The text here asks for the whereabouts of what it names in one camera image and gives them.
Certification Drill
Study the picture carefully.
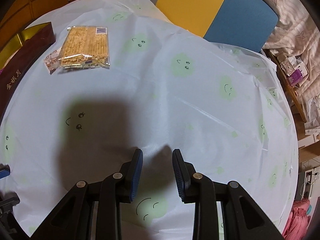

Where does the purple white small box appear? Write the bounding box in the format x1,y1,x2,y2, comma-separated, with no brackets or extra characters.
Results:
287,62,308,87

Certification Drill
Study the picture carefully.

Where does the beige patterned bedding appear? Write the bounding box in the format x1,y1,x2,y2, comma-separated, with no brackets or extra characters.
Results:
263,0,319,101

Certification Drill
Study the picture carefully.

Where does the pink cloth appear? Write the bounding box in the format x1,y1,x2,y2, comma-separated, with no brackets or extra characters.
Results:
282,199,310,240

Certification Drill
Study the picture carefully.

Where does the light blue smiley tablecloth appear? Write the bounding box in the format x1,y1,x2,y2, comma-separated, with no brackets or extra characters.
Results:
1,0,298,239

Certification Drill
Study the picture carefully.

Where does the small white pink snack packet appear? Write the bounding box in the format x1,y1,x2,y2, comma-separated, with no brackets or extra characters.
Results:
44,48,61,75

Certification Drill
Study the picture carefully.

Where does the wooden side table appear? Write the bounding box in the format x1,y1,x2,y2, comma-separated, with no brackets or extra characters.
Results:
263,49,306,123

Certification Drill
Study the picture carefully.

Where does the clear pack crispy rice cake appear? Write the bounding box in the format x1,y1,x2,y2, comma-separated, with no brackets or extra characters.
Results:
58,25,110,69

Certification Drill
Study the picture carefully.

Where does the yellow blue chair cushion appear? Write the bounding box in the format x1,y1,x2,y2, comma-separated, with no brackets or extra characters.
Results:
156,0,278,52

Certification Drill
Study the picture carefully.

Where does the dark red gold gift box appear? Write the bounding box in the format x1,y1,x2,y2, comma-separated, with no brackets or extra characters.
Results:
1,22,55,119

